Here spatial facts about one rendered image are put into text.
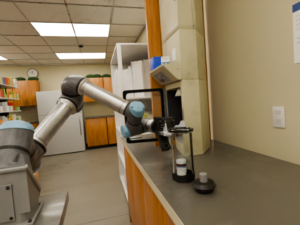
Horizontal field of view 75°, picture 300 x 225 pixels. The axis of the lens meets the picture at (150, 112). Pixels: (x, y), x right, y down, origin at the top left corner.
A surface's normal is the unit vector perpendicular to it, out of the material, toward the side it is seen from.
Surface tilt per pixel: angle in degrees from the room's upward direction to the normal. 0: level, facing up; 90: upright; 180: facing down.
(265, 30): 90
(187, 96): 90
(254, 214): 0
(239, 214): 0
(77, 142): 90
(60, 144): 90
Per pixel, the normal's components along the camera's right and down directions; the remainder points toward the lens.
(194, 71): 0.25, 0.04
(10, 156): 0.41, -0.85
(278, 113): -0.96, 0.08
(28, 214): 0.88, -0.04
